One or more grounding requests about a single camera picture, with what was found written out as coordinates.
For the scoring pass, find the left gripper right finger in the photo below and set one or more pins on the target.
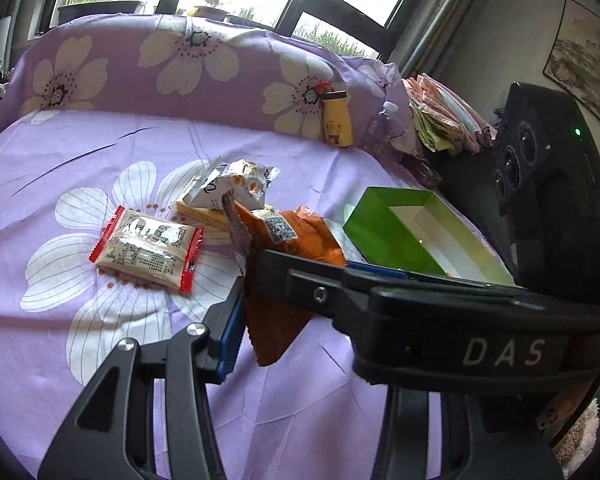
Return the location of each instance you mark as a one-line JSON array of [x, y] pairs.
[[467, 367]]

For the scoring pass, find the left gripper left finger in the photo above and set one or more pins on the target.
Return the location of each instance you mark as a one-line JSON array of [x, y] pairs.
[[109, 431]]

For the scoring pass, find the red white snack packet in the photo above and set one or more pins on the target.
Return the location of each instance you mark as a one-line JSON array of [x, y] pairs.
[[159, 251]]

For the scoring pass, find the green cracker packet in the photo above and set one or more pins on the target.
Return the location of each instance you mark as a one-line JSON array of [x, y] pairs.
[[218, 218]]

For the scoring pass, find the orange snack packet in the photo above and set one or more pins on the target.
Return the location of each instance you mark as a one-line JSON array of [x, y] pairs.
[[285, 256]]

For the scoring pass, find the silver white snack packet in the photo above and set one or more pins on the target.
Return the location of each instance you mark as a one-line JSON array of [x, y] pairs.
[[248, 181]]

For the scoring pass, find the green cardboard box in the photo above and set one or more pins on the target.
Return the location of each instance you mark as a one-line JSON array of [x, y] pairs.
[[415, 230]]

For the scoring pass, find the stack of folded cloths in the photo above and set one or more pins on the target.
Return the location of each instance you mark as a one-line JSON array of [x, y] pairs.
[[445, 122]]

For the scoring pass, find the clear plastic water bottle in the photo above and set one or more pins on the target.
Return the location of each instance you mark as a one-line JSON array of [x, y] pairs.
[[383, 129]]

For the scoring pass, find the yellow bottle with red cap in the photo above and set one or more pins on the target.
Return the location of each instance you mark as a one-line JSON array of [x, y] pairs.
[[337, 127]]

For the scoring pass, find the purple floral bed sheet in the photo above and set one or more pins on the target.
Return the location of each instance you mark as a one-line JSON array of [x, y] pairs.
[[123, 111]]

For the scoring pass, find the framed landscape painting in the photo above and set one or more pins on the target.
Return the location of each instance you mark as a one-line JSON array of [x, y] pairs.
[[574, 59]]

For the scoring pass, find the potted plant on sill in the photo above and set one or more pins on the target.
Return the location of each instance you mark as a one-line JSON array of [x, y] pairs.
[[210, 9]]

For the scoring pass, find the black camera device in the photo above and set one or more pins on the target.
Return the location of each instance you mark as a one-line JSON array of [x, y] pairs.
[[547, 178]]

